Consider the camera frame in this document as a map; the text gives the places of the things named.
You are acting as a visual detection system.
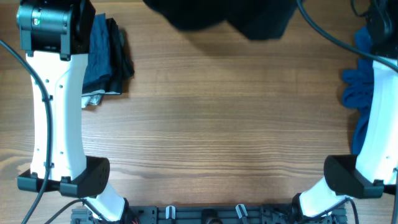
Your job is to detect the black polo shirt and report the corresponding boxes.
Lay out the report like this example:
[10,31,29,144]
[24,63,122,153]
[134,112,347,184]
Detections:
[144,0,297,40]

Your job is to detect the folded blue denim shorts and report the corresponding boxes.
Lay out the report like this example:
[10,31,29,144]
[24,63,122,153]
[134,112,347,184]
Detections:
[82,14,113,94]

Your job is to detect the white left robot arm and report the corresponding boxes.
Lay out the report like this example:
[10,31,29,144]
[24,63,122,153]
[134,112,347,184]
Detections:
[17,1,129,223]

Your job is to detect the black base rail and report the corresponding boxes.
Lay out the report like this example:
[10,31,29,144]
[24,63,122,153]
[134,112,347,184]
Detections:
[70,204,348,224]

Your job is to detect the folded dark green garment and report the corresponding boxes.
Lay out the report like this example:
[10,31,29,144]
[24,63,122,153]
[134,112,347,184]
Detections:
[106,18,135,95]

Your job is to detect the blue polo shirt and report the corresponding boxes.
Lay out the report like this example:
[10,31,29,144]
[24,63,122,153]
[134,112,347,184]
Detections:
[341,24,379,156]

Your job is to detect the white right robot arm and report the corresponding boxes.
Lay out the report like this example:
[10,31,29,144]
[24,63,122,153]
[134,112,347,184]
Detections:
[296,1,397,222]

